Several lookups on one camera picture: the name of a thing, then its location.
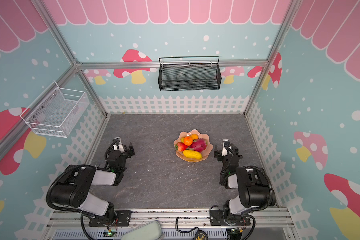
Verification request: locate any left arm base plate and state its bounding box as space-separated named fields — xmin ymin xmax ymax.
xmin=89 ymin=210 xmax=132 ymax=227

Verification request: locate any white wire wall basket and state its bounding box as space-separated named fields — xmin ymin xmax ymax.
xmin=20 ymin=82 xmax=90 ymax=138

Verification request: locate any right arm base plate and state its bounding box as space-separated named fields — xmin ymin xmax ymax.
xmin=209 ymin=209 xmax=251 ymax=226

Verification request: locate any black mesh wall basket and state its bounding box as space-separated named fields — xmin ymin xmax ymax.
xmin=158 ymin=56 xmax=222 ymax=91

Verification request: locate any pink scalloped fruit bowl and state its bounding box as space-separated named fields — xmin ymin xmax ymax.
xmin=174 ymin=130 xmax=214 ymax=163

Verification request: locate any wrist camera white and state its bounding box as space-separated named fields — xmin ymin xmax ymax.
xmin=113 ymin=143 xmax=125 ymax=153
xmin=222 ymin=139 xmax=231 ymax=156

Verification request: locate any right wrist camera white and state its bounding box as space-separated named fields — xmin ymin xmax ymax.
xmin=222 ymin=139 xmax=231 ymax=156

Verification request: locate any pink dragon fruit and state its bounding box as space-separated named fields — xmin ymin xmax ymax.
xmin=188 ymin=139 xmax=208 ymax=152

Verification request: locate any black yellow tape measure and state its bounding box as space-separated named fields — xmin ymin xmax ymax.
xmin=193 ymin=230 xmax=209 ymax=240

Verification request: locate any orange tangerine fruit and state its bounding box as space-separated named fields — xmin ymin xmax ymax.
xmin=183 ymin=136 xmax=194 ymax=146

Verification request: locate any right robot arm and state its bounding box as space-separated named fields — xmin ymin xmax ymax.
xmin=210 ymin=140 xmax=276 ymax=226

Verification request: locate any pale green padded object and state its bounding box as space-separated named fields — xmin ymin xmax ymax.
xmin=121 ymin=221 xmax=164 ymax=240

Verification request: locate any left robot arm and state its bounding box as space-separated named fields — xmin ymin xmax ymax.
xmin=46 ymin=138 xmax=135 ymax=226

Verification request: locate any yellow lemon fruit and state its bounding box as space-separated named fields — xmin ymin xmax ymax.
xmin=183 ymin=150 xmax=203 ymax=160

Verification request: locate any red apple fruit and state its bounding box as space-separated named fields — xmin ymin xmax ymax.
xmin=175 ymin=142 xmax=188 ymax=152

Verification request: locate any orange yellow mango fruit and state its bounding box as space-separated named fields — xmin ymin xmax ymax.
xmin=181 ymin=134 xmax=199 ymax=143

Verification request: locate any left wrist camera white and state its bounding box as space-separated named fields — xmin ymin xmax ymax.
xmin=113 ymin=143 xmax=125 ymax=153

